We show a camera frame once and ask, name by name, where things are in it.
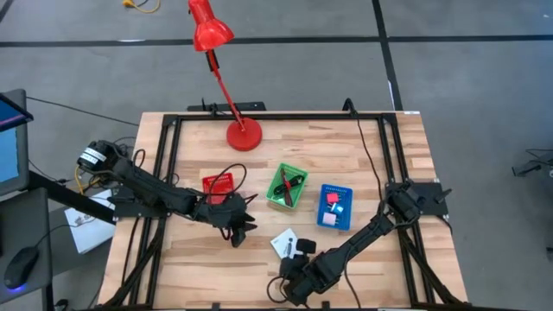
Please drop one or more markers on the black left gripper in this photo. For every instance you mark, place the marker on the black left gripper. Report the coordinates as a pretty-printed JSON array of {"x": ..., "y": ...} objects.
[{"x": 220, "y": 211}]

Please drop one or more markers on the green plastic basket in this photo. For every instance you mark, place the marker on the green plastic basket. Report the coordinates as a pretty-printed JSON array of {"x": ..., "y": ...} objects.
[{"x": 273, "y": 196}]

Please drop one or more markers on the black computer mouse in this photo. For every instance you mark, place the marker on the black computer mouse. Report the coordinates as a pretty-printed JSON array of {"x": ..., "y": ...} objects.
[{"x": 19, "y": 268}]

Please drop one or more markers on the black diagonal beam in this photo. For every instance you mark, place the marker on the black diagonal beam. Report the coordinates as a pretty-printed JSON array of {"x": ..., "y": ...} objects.
[{"x": 69, "y": 196}]

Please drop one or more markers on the white cardboard box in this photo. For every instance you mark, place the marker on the white cardboard box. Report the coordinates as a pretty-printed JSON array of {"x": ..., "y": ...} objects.
[{"x": 88, "y": 233}]

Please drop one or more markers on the dark side desk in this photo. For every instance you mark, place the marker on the dark side desk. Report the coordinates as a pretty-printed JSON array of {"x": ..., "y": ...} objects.
[{"x": 26, "y": 216}]

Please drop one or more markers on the red desk lamp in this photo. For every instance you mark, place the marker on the red desk lamp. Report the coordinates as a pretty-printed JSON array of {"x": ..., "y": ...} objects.
[{"x": 244, "y": 135}]

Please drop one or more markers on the black aluminium table frame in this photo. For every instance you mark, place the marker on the black aluminium table frame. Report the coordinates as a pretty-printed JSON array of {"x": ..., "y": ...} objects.
[{"x": 281, "y": 116}]

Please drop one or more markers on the black tripod stand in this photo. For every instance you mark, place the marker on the black tripod stand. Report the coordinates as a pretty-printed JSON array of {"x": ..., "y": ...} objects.
[{"x": 525, "y": 168}]

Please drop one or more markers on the white product box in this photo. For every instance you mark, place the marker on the white product box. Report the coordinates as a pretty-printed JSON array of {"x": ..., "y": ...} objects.
[{"x": 283, "y": 242}]

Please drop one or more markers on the red plastic basket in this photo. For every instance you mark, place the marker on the red plastic basket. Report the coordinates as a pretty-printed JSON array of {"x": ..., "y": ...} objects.
[{"x": 211, "y": 183}]

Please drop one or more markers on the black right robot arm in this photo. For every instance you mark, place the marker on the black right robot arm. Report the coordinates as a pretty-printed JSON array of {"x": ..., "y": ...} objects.
[{"x": 367, "y": 233}]

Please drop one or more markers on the blue plastic basket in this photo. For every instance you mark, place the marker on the blue plastic basket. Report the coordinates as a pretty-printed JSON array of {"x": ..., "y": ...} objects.
[{"x": 343, "y": 220}]

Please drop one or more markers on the grey framed monitor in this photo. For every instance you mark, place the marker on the grey framed monitor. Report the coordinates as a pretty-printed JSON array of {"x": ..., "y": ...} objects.
[{"x": 10, "y": 155}]

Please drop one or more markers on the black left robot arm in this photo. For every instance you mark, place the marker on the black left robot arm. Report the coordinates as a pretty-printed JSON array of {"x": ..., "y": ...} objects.
[{"x": 147, "y": 185}]

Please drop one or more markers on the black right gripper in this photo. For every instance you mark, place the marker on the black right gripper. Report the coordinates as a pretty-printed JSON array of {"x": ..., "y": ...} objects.
[{"x": 314, "y": 271}]

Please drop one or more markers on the red cube charger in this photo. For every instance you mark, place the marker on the red cube charger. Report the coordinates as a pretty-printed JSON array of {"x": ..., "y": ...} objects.
[{"x": 332, "y": 198}]

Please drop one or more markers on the black power strip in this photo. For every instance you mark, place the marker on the black power strip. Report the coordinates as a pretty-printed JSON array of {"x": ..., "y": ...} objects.
[{"x": 250, "y": 105}]

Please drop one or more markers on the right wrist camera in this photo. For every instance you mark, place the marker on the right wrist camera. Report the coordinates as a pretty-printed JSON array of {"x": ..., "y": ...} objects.
[{"x": 297, "y": 293}]

